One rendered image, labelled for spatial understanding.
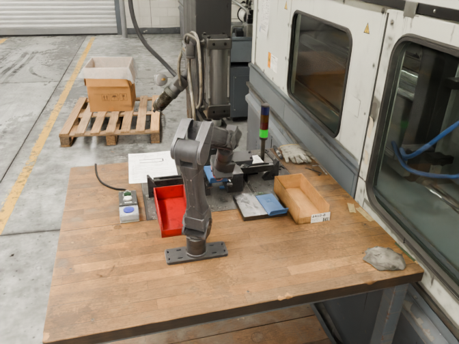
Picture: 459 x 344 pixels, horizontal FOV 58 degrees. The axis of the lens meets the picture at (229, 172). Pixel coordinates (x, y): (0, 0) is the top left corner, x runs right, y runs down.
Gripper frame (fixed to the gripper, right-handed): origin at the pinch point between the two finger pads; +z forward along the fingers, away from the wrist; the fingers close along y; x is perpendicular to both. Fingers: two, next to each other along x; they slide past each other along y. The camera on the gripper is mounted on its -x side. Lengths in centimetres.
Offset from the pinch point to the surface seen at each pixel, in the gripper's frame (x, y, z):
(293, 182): -32.5, -1.1, 7.3
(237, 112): -97, 222, 227
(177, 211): 16.6, -8.6, 6.7
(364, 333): -60, -58, 46
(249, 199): -11.5, -7.8, 5.1
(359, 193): -58, -11, 5
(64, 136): 91, 196, 216
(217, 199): -0.1, -3.6, 9.9
